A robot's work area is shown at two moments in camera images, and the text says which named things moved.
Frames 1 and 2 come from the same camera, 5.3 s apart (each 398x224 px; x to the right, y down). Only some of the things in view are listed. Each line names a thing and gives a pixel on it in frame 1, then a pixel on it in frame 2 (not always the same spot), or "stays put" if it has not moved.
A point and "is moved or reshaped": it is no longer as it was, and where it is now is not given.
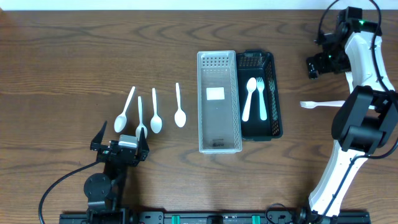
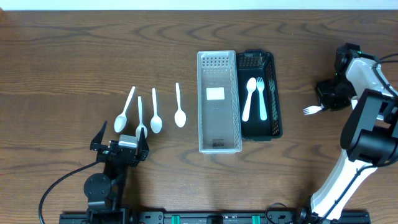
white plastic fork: x=311 y=104 is moved or reshaped
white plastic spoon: x=120 y=121 stays put
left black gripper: x=113 y=154 stays put
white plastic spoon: x=251 y=84 stays put
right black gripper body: x=336 y=60 to x=334 y=91
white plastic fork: x=260 y=86 stays put
